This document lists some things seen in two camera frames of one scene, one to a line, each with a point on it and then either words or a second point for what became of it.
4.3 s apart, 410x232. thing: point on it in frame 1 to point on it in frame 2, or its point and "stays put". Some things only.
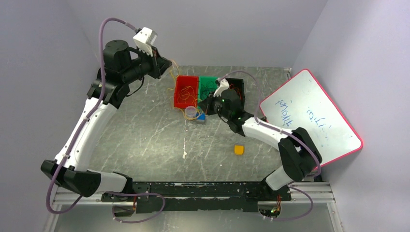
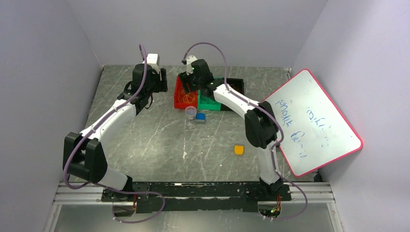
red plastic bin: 186,91 stays put
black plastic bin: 238,84 stays put
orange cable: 231,86 stays put
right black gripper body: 214,106 to 193,84
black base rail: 152,197 stays put
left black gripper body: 150,65 to 157,85
